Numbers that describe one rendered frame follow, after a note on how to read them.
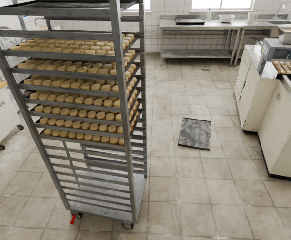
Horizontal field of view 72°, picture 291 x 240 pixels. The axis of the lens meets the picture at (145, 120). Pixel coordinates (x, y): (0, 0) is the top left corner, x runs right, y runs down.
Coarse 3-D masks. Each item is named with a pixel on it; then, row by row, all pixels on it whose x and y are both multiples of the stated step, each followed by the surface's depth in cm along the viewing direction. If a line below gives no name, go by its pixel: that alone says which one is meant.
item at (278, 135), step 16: (272, 96) 230; (288, 96) 192; (272, 112) 223; (288, 112) 187; (272, 128) 217; (288, 128) 183; (272, 144) 211; (288, 144) 184; (272, 160) 206; (288, 160) 195; (272, 176) 215; (288, 176) 206
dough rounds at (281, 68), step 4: (276, 64) 232; (280, 64) 236; (288, 64) 231; (276, 68) 227; (280, 68) 223; (284, 68) 223; (288, 68) 222; (280, 72) 216; (284, 72) 214; (288, 72) 213
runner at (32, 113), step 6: (30, 114) 120; (36, 114) 119; (42, 114) 117; (48, 114) 116; (54, 114) 115; (78, 120) 114; (84, 120) 113; (90, 120) 112; (96, 120) 112; (102, 120) 111; (108, 120) 110
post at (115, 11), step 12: (120, 24) 78; (120, 36) 80; (120, 48) 81; (120, 60) 84; (120, 72) 88; (120, 84) 91; (120, 96) 95; (120, 108) 99; (132, 168) 129; (132, 180) 133; (132, 192) 141; (132, 204) 150; (132, 216) 160
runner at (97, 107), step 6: (30, 102) 114; (36, 102) 113; (42, 102) 112; (48, 102) 111; (54, 102) 110; (60, 102) 109; (66, 102) 108; (84, 108) 108; (90, 108) 107; (96, 108) 106; (102, 108) 105; (108, 108) 105; (114, 108) 104
